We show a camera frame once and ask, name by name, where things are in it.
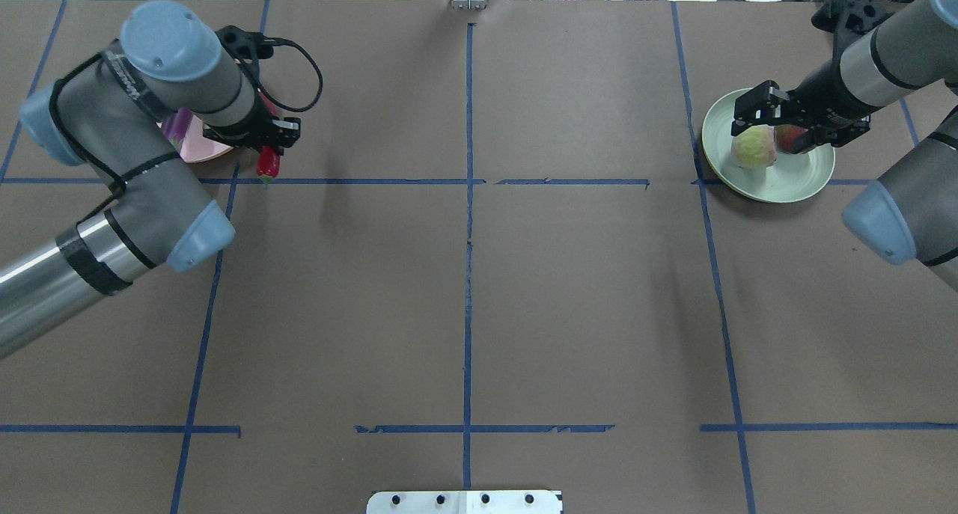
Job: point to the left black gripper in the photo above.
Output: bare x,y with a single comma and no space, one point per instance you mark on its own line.
256,122

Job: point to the red chili pepper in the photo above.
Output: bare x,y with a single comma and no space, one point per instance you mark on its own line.
269,164

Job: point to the green pink peach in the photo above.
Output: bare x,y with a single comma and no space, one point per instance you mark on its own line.
754,148

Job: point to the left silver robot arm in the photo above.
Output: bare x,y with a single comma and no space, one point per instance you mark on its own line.
106,114

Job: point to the red pomegranate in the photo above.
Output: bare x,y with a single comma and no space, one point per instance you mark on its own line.
786,136

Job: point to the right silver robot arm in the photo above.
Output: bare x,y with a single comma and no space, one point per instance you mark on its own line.
879,57

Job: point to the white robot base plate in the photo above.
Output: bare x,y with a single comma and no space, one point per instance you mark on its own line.
467,501

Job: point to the purple eggplant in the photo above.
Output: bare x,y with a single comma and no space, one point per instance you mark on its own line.
176,127

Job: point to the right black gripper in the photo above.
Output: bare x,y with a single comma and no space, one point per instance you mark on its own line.
818,91

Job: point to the light green plate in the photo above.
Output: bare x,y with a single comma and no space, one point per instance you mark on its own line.
789,179

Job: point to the pink plate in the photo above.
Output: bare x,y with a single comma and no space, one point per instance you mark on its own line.
196,148

